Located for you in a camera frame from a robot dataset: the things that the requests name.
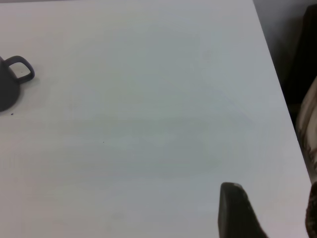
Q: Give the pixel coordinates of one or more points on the beige crumpled cloth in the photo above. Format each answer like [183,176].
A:
[309,119]

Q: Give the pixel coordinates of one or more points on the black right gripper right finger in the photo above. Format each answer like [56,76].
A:
[312,215]

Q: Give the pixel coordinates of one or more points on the black chair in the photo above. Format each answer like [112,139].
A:
[304,49]

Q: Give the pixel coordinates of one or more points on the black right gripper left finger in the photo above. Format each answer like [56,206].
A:
[234,213]

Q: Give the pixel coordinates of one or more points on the dark grey ceramic mug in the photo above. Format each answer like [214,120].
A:
[6,86]

